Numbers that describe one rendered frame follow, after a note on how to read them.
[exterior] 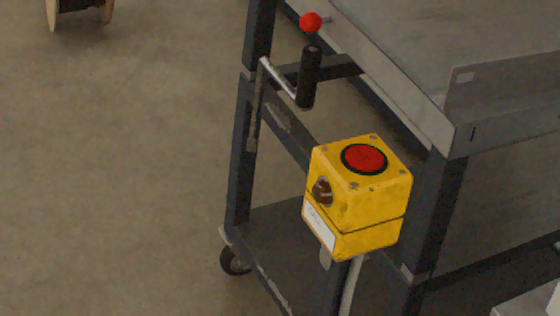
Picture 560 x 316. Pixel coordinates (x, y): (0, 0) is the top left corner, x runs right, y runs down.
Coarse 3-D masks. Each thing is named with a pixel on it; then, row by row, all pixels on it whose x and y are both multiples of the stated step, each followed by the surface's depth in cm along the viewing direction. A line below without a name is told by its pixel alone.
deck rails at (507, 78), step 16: (464, 64) 111; (480, 64) 112; (496, 64) 114; (512, 64) 116; (528, 64) 117; (544, 64) 119; (448, 80) 112; (464, 80) 113; (480, 80) 115; (496, 80) 116; (512, 80) 118; (528, 80) 120; (544, 80) 122; (432, 96) 116; (448, 96) 113; (464, 96) 115; (480, 96) 117; (496, 96) 118; (512, 96) 120; (448, 112) 115
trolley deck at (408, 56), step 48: (336, 0) 133; (384, 0) 135; (432, 0) 138; (480, 0) 141; (528, 0) 144; (384, 48) 124; (432, 48) 126; (480, 48) 129; (528, 48) 131; (528, 96) 121; (432, 144) 119; (480, 144) 118
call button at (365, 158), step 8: (352, 152) 96; (360, 152) 97; (368, 152) 97; (376, 152) 97; (352, 160) 96; (360, 160) 96; (368, 160) 96; (376, 160) 96; (360, 168) 95; (368, 168) 95; (376, 168) 96
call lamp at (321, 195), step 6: (318, 180) 96; (324, 180) 96; (318, 186) 96; (324, 186) 96; (330, 186) 96; (312, 192) 97; (318, 192) 96; (324, 192) 96; (330, 192) 96; (318, 198) 96; (324, 198) 96; (330, 198) 96; (324, 204) 97; (330, 204) 96
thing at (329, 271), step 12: (324, 252) 106; (324, 264) 106; (336, 264) 104; (348, 264) 107; (360, 264) 105; (324, 276) 107; (336, 276) 105; (348, 276) 107; (324, 288) 108; (336, 288) 106; (348, 288) 108; (324, 300) 109; (336, 300) 110; (348, 300) 109; (312, 312) 113; (324, 312) 110; (336, 312) 112; (348, 312) 111
